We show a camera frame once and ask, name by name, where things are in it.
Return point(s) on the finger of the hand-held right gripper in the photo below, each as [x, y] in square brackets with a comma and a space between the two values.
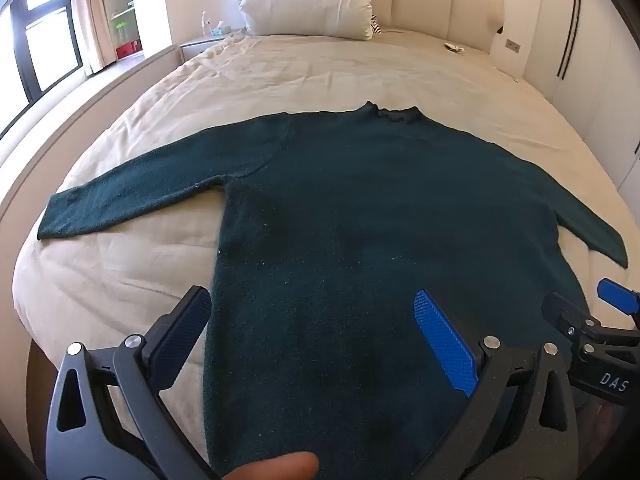
[617, 294]
[562, 310]

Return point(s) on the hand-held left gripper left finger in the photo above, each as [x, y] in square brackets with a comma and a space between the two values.
[185, 330]

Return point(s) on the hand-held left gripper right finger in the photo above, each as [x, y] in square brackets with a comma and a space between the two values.
[445, 340]

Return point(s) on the dark green sweater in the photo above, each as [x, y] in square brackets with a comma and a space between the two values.
[350, 210]

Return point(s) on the person's left hand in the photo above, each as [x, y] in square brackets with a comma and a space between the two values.
[280, 467]

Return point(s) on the white wardrobe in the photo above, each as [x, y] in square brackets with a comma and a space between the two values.
[590, 45]

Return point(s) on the cream bed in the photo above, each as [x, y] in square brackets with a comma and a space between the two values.
[250, 80]

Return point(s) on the small white item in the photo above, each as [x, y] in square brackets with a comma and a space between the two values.
[455, 48]

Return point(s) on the white nightstand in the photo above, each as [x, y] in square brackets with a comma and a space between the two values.
[197, 46]

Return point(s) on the red box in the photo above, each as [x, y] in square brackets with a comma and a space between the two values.
[126, 50]

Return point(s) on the small blue item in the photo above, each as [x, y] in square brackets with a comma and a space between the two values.
[217, 30]

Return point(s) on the clear plastic bottle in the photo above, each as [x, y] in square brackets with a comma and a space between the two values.
[206, 25]

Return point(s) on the black framed window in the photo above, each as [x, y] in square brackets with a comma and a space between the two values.
[45, 50]

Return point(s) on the striped pillow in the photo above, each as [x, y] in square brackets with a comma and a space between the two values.
[377, 25]

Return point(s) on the cream padded headboard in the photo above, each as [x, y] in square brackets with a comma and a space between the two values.
[450, 5]

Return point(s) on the beige curtain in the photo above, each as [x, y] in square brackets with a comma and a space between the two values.
[92, 15]

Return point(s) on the white open shelf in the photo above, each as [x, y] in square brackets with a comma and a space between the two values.
[122, 5]

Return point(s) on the white pillow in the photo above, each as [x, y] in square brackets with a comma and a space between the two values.
[310, 0]

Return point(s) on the wall socket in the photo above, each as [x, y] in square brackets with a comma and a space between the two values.
[512, 46]

